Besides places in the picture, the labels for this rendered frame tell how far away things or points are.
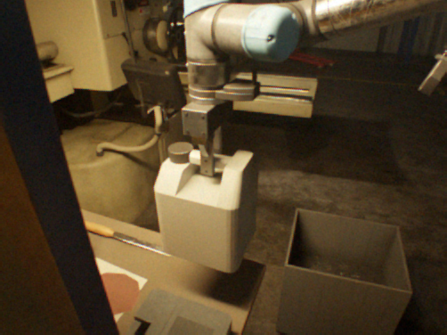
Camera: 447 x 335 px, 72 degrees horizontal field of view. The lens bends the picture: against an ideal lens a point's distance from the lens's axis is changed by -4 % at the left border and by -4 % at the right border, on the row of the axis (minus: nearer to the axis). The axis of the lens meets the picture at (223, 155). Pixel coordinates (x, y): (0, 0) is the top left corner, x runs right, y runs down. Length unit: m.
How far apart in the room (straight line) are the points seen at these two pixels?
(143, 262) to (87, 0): 1.45
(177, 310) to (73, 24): 1.69
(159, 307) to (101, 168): 1.59
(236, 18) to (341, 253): 1.63
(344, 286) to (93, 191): 1.66
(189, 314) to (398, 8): 0.67
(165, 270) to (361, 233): 1.19
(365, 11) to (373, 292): 1.22
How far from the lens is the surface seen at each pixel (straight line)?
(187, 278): 0.90
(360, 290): 1.52
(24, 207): 0.21
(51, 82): 2.08
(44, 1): 2.19
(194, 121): 0.55
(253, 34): 0.46
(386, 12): 0.51
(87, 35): 2.02
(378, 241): 1.88
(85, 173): 2.27
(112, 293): 0.88
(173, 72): 1.52
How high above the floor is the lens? 1.64
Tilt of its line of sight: 29 degrees down
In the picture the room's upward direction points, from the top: straight up
